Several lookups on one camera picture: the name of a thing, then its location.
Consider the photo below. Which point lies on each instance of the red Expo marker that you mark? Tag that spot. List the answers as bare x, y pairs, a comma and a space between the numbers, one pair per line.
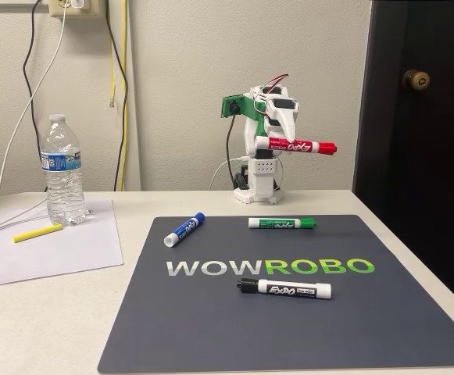
297, 145

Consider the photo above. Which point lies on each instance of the green Expo marker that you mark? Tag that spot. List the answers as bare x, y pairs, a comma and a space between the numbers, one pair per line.
277, 223

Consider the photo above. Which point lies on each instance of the blue Expo marker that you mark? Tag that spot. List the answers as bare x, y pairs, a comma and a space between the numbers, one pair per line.
183, 230

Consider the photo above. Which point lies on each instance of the black Expo marker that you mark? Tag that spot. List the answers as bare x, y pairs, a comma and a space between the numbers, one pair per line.
289, 290

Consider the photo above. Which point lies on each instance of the brass door knob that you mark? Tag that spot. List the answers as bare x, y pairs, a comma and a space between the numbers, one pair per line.
416, 79

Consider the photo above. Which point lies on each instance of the dark brown door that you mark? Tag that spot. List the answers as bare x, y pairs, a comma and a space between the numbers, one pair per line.
426, 195

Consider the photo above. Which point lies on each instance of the dark grey WOWROBO mat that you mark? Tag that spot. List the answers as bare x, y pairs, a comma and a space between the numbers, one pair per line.
211, 324

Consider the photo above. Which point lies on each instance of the clear plastic water bottle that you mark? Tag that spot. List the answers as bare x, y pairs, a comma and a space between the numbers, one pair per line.
62, 176

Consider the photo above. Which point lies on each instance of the white charger plug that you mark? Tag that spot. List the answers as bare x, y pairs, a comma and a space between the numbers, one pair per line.
80, 4

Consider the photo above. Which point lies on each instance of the white paper sheet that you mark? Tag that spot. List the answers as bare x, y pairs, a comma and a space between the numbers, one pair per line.
54, 254

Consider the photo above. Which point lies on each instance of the yellow highlighter pen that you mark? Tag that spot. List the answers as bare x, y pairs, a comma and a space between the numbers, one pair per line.
35, 233

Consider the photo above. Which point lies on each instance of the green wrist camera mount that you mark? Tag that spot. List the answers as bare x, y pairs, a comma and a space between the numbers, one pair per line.
232, 106

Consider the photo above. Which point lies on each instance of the beige wall outlet plate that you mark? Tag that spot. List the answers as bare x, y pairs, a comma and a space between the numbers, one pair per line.
94, 11

